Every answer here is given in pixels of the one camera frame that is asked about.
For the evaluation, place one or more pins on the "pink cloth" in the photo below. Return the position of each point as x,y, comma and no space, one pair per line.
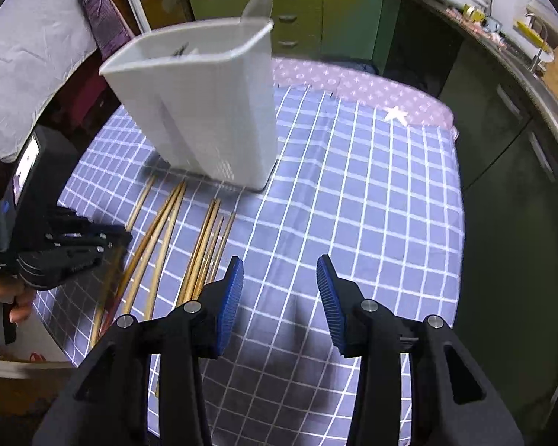
488,35

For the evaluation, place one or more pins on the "dark red chair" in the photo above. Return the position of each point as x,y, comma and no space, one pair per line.
88,97

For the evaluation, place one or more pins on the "bunch of wooden chopsticks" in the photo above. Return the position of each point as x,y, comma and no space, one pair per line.
167,227

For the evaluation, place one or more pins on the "dark side kitchen cabinets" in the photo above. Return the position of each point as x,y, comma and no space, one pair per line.
493,172

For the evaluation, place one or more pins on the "small steel faucet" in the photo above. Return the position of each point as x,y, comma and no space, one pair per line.
536,58

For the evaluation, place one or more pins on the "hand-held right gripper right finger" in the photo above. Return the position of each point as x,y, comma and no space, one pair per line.
330,306

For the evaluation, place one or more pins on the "yellow sink rack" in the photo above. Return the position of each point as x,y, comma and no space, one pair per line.
532,33

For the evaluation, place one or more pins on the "white hanging sheet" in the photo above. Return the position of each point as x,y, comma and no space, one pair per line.
28,55

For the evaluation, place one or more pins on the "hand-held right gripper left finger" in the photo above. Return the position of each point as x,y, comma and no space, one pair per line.
230,299

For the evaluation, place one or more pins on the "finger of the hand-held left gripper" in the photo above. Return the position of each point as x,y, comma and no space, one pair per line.
60,267
93,232

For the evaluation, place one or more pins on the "blue checked tablecloth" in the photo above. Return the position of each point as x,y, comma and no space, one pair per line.
353,195

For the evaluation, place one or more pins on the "pale grey spoon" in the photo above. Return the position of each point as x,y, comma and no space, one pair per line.
260,7

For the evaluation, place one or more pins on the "purple patterned cloth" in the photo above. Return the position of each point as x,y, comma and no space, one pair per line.
353,83

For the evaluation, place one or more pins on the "dark brown single chopstick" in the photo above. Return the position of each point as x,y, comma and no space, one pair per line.
113,283

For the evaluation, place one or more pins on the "purple checked apron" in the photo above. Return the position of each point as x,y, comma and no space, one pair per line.
102,14

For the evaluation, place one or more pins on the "green lower kitchen cabinet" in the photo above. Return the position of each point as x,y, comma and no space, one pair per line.
348,14

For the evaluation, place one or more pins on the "person's left hand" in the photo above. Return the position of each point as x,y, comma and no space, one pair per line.
21,304

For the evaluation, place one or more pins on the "white plastic utensil holder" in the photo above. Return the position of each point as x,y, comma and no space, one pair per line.
200,102

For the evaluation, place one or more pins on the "yellow cup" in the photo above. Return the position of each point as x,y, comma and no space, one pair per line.
474,13

